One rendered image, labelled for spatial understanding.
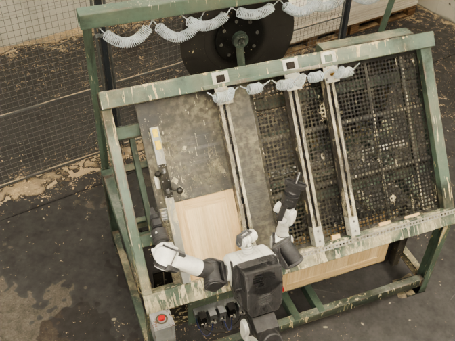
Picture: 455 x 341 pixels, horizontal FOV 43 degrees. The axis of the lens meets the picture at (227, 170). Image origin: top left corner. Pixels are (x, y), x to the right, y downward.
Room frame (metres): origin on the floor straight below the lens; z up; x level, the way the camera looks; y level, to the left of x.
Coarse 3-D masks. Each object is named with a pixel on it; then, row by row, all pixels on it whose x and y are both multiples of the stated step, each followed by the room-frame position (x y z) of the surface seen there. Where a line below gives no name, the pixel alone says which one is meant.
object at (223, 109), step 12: (216, 72) 2.87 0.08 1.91; (228, 108) 2.80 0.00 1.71; (228, 120) 2.76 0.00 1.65; (228, 132) 2.74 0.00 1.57; (228, 144) 2.67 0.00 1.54; (228, 156) 2.64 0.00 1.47; (228, 168) 2.63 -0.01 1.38; (240, 168) 2.60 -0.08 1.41; (240, 180) 2.56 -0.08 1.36; (240, 192) 2.54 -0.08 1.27; (240, 204) 2.47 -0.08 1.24; (240, 216) 2.43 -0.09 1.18; (252, 228) 2.40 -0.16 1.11
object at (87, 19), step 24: (144, 0) 3.17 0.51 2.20; (168, 0) 3.18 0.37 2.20; (192, 0) 3.21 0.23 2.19; (216, 0) 3.27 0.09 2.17; (240, 0) 3.33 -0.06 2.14; (264, 0) 3.39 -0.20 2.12; (96, 24) 3.00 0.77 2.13; (384, 24) 3.85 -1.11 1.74; (240, 48) 3.35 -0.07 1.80; (96, 72) 3.09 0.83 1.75; (96, 96) 3.09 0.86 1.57; (96, 120) 3.13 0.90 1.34
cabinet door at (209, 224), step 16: (224, 192) 2.53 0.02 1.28; (176, 208) 2.40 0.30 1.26; (192, 208) 2.42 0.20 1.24; (208, 208) 2.45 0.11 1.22; (224, 208) 2.47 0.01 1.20; (192, 224) 2.37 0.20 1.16; (208, 224) 2.39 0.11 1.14; (224, 224) 2.41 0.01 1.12; (192, 240) 2.31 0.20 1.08; (208, 240) 2.33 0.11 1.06; (224, 240) 2.35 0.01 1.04; (208, 256) 2.27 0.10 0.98
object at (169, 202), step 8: (152, 128) 2.64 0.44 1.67; (152, 136) 2.61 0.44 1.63; (152, 144) 2.60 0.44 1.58; (160, 152) 2.56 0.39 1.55; (160, 160) 2.54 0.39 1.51; (168, 200) 2.40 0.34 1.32; (168, 208) 2.37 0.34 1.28; (176, 216) 2.36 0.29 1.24; (176, 224) 2.33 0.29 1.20; (176, 232) 2.30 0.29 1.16; (176, 240) 2.27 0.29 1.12; (184, 280) 2.13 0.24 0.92
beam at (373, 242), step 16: (448, 208) 2.81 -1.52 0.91; (432, 224) 2.72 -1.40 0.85; (448, 224) 2.74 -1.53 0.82; (336, 240) 2.49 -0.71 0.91; (368, 240) 2.54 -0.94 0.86; (384, 240) 2.57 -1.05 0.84; (320, 256) 2.40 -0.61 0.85; (336, 256) 2.43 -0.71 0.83; (288, 272) 2.30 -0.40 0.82; (160, 288) 2.10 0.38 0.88; (176, 288) 2.09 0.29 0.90; (192, 288) 2.11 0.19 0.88; (224, 288) 2.15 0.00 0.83; (144, 304) 1.99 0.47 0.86; (160, 304) 2.01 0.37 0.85; (176, 304) 2.03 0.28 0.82
